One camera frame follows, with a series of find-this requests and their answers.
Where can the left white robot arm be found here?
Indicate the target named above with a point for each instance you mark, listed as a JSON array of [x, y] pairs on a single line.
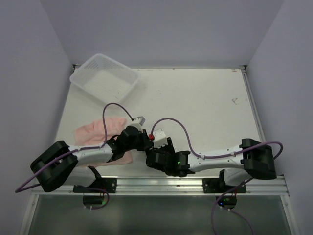
[[63, 164]]

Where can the aluminium right side rail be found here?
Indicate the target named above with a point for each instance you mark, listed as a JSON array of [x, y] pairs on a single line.
[[256, 115]]

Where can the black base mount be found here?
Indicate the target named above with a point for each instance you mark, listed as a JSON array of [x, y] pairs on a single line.
[[102, 185], [215, 185]]

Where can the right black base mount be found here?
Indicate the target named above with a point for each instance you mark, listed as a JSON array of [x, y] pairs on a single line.
[[215, 185]]

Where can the pink towel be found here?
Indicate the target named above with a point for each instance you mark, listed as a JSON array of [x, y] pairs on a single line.
[[94, 133]]

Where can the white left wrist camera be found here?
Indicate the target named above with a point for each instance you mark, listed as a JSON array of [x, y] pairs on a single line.
[[138, 122]]

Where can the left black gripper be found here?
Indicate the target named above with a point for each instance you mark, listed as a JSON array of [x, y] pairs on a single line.
[[145, 141]]

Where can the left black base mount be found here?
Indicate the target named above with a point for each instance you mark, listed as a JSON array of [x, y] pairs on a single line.
[[102, 185]]

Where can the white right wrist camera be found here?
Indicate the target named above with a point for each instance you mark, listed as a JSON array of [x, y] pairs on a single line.
[[160, 138]]

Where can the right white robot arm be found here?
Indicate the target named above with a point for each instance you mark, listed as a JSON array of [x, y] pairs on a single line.
[[229, 159]]

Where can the right wrist camera red plug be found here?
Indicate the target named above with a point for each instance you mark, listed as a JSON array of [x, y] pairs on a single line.
[[151, 137]]

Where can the aluminium rail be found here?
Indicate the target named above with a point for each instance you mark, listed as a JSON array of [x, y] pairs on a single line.
[[192, 186], [256, 115]]

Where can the translucent plastic basket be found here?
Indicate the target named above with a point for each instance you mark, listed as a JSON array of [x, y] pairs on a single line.
[[105, 79]]

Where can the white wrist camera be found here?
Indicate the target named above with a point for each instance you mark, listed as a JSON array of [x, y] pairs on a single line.
[[138, 122], [160, 138]]

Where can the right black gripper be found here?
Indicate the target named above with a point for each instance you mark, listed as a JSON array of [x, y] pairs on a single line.
[[169, 148]]

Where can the aluminium front rail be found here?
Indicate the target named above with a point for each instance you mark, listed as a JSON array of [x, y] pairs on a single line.
[[192, 186]]

